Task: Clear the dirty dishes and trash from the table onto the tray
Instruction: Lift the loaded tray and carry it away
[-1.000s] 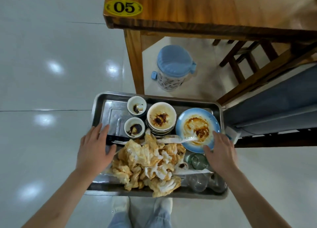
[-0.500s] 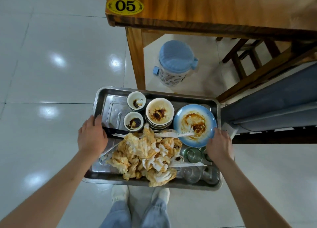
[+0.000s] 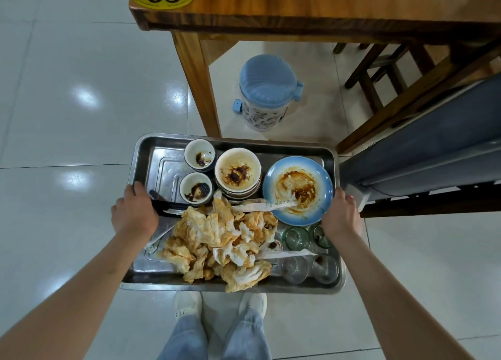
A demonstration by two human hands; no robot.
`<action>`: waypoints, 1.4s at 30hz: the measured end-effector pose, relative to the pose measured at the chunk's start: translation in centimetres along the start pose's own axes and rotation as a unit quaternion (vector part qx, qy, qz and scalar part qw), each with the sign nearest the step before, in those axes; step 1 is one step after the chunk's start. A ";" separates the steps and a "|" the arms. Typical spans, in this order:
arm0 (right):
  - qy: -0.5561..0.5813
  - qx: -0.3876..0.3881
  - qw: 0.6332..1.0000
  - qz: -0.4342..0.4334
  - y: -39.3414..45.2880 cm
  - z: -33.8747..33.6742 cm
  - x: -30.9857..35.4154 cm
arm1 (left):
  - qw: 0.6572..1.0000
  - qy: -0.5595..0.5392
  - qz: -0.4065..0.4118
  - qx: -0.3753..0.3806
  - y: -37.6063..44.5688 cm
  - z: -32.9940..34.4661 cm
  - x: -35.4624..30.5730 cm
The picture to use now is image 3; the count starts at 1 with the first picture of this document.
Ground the person's left hand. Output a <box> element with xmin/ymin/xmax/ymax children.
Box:
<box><xmin>111</xmin><ymin>181</ymin><xmax>159</xmax><ymax>241</ymax></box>

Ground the person's right hand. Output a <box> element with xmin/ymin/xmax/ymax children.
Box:
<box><xmin>321</xmin><ymin>187</ymin><xmax>364</xmax><ymax>241</ymax></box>

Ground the blue rimmed plate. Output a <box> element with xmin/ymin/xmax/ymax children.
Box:
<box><xmin>262</xmin><ymin>156</ymin><xmax>334</xmax><ymax>227</ymax></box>

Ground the metal tray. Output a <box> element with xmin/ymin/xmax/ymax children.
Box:
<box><xmin>119</xmin><ymin>133</ymin><xmax>347</xmax><ymax>295</ymax></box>

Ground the pile of used napkins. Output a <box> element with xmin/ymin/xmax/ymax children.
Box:
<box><xmin>156</xmin><ymin>190</ymin><xmax>279</xmax><ymax>293</ymax></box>

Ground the person's right forearm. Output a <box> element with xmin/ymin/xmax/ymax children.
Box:
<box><xmin>332</xmin><ymin>230</ymin><xmax>476</xmax><ymax>360</ymax></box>

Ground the person's left forearm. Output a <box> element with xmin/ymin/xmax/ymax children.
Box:
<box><xmin>0</xmin><ymin>230</ymin><xmax>149</xmax><ymax>360</ymax></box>

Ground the person's white right shoe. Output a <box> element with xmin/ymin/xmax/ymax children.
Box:
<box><xmin>238</xmin><ymin>292</ymin><xmax>268</xmax><ymax>317</ymax></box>

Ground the blue plastic trash bin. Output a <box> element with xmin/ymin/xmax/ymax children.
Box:
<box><xmin>233</xmin><ymin>53</ymin><xmax>305</xmax><ymax>133</ymax></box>

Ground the white power strip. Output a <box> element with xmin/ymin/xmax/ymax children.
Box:
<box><xmin>344</xmin><ymin>183</ymin><xmax>371</xmax><ymax>212</ymax></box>

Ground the grey blue pillar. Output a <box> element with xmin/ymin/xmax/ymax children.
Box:
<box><xmin>338</xmin><ymin>72</ymin><xmax>501</xmax><ymax>202</ymax></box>

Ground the dark wooden table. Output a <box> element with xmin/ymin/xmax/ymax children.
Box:
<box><xmin>129</xmin><ymin>0</ymin><xmax>501</xmax><ymax>153</ymax></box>

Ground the brown wooden post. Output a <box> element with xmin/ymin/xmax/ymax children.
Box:
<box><xmin>360</xmin><ymin>183</ymin><xmax>501</xmax><ymax>219</ymax></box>

